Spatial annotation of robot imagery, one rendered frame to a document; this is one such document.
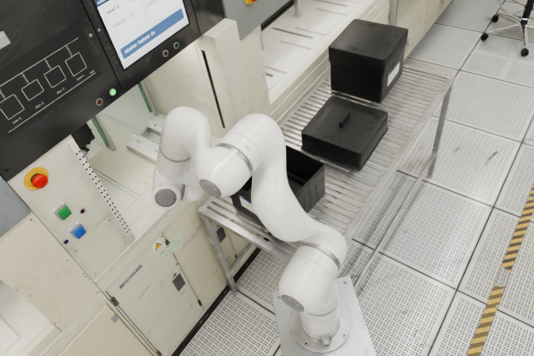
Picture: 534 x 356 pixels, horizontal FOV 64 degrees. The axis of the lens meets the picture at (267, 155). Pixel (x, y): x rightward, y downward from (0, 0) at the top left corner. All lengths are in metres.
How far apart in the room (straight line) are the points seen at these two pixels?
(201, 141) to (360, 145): 1.01
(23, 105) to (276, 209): 0.67
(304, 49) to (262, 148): 1.49
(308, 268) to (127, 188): 0.99
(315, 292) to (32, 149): 0.81
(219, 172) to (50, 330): 0.97
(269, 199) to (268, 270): 1.52
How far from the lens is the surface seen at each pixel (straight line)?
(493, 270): 2.57
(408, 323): 2.34
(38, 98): 1.22
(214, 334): 2.36
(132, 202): 1.79
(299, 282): 1.07
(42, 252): 1.43
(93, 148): 2.06
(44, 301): 1.55
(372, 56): 2.03
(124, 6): 1.31
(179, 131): 0.96
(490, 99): 3.51
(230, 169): 0.86
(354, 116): 1.93
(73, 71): 1.25
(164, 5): 1.40
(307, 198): 1.64
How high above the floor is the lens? 2.13
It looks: 45 degrees down
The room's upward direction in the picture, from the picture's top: 11 degrees counter-clockwise
